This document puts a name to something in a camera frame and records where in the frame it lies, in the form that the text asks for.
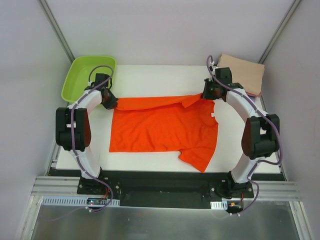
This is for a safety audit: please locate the white cable duct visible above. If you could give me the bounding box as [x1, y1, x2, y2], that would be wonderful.
[210, 200, 228, 211]
[42, 196, 120, 208]

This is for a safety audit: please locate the green plastic bin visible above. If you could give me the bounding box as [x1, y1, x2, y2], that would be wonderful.
[61, 55, 117, 104]

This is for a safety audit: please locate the right white cable duct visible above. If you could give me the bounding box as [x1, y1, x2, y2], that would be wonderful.
[210, 200, 228, 211]

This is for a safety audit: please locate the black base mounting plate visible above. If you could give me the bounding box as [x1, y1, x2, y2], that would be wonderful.
[47, 167, 256, 208]

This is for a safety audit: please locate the orange t shirt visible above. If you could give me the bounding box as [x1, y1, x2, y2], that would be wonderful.
[109, 93, 219, 173]

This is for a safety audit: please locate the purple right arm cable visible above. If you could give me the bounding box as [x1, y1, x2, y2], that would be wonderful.
[206, 54, 285, 221]

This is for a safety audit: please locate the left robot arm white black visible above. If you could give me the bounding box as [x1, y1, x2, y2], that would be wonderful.
[55, 73, 118, 195]

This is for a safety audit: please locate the pink folded t shirt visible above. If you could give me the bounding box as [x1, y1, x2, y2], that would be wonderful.
[246, 91, 262, 98]

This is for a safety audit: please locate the left white cable duct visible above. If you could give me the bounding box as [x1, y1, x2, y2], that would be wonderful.
[42, 196, 120, 208]

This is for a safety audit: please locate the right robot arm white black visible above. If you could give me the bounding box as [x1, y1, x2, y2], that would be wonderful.
[202, 65, 283, 198]

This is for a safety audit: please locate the right aluminium corner post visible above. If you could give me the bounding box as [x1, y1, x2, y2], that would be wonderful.
[258, 0, 303, 64]

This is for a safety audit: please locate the beige folded t shirt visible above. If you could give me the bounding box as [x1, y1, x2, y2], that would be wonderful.
[218, 53, 265, 94]

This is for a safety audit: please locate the aluminium corner post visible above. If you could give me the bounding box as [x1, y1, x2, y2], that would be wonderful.
[37, 0, 75, 63]
[258, 0, 303, 64]

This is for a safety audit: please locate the left aluminium corner post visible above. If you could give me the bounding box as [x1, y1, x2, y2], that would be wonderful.
[37, 0, 75, 63]

